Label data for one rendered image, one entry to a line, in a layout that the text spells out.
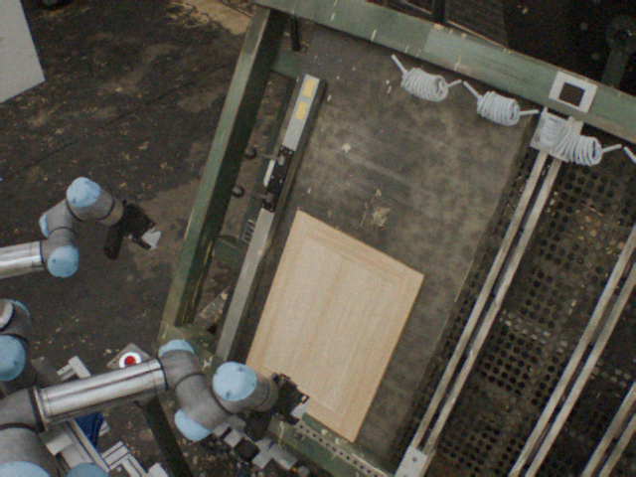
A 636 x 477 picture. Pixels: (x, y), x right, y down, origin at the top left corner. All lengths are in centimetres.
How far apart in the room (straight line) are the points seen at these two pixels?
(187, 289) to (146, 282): 146
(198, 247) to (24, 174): 269
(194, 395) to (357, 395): 74
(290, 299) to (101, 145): 293
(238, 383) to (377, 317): 71
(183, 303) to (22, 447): 114
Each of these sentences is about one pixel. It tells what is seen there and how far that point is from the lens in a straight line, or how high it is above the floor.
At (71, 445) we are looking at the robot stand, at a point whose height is 95.
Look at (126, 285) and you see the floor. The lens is 378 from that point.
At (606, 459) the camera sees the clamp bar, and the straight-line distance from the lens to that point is 182.
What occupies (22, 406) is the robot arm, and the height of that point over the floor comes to 166.
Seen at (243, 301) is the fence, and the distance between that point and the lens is 215.
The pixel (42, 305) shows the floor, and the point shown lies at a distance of 387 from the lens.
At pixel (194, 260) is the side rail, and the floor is 111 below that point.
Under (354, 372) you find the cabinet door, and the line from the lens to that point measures 201.
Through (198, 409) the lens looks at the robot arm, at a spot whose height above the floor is 158.
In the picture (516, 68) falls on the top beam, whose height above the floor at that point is 189.
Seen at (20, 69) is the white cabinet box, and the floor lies 19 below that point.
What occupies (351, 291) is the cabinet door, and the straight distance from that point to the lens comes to 196.
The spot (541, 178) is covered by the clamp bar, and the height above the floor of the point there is 167.
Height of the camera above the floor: 275
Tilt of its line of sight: 46 degrees down
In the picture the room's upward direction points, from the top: 3 degrees counter-clockwise
